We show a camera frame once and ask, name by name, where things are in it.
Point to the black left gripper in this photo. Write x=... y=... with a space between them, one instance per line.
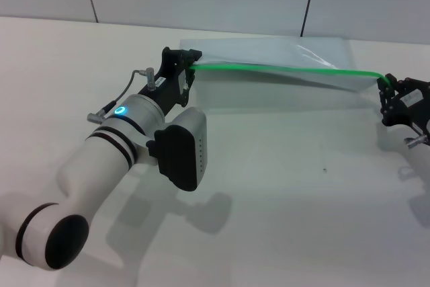
x=168 y=80

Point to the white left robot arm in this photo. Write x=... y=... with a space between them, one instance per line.
x=94 y=162

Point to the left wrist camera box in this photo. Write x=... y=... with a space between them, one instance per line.
x=184 y=149

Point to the translucent green zip document bag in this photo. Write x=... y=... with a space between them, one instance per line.
x=268 y=55

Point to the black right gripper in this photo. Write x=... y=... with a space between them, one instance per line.
x=415 y=105

